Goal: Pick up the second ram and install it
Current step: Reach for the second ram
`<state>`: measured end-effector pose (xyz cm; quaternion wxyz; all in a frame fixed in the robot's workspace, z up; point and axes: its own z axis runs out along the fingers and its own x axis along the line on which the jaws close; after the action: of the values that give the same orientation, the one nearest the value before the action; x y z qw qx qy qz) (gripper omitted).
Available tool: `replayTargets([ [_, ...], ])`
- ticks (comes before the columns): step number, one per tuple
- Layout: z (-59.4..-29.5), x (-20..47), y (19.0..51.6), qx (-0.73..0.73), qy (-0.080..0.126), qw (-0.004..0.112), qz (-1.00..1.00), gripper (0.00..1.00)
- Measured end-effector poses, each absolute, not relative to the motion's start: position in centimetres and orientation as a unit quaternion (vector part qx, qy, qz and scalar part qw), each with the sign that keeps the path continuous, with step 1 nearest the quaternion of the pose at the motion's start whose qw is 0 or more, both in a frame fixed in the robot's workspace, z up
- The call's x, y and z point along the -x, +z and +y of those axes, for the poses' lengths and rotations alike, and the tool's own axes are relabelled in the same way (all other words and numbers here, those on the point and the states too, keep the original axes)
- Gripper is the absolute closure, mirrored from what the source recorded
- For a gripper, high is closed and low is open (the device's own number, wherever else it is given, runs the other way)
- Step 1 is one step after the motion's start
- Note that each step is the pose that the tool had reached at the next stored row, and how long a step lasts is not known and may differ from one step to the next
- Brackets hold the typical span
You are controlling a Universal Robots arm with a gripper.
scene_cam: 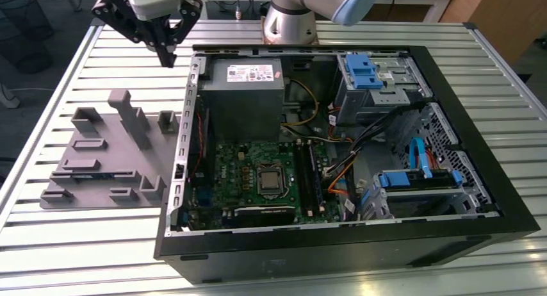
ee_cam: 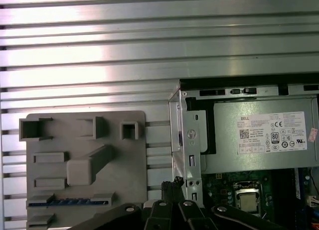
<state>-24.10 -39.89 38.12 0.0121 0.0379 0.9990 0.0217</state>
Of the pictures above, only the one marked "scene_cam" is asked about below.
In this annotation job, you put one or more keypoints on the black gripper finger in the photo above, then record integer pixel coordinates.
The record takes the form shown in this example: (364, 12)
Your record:
(115, 14)
(190, 11)

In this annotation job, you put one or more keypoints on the green RAM stick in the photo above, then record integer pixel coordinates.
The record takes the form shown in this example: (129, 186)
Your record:
(90, 175)

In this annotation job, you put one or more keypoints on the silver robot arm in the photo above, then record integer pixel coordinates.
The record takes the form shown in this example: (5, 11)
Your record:
(286, 23)

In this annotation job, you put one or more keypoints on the black RAM slot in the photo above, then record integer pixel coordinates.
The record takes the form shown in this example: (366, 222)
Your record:
(302, 180)

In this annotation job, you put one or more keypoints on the grey power supply unit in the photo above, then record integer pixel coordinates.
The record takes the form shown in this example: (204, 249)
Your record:
(240, 110)

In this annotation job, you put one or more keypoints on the white desk foot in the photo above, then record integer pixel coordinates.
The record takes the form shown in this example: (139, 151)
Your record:
(10, 97)

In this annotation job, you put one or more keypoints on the blue plastic drive latch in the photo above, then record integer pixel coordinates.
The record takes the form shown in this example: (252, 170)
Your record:
(361, 63)
(368, 82)

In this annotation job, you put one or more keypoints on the grey parts rack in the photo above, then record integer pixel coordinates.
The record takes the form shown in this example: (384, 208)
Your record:
(115, 155)

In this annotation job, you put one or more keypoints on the green motherboard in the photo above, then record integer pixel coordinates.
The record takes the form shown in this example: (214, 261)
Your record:
(232, 171)

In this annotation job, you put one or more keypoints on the silver drive cage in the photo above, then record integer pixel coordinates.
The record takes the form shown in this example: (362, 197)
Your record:
(385, 99)

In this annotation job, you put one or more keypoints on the silver CPU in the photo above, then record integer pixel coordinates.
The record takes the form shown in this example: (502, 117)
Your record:
(270, 182)

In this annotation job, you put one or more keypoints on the blue expansion slot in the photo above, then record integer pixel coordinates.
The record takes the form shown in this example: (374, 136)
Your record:
(205, 200)

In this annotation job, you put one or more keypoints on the CPU socket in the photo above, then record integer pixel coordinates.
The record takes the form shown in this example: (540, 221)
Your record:
(270, 197)

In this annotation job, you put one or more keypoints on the black graphics card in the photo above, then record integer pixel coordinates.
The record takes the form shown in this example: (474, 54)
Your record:
(265, 216)

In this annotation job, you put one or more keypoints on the hard disk in blue carrier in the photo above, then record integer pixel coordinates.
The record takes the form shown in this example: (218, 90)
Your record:
(396, 179)

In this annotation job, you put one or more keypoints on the wooden cabinet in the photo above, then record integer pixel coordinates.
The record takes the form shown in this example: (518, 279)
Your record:
(505, 14)

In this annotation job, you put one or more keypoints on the black PC case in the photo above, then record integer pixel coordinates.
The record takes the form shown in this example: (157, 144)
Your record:
(300, 257)

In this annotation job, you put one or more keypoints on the silver disk bay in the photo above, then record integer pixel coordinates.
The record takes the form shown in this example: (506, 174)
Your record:
(473, 193)

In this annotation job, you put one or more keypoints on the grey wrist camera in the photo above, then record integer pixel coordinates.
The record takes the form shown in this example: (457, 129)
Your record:
(152, 4)

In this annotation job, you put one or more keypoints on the white frame desk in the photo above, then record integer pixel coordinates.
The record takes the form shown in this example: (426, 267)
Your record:
(441, 7)

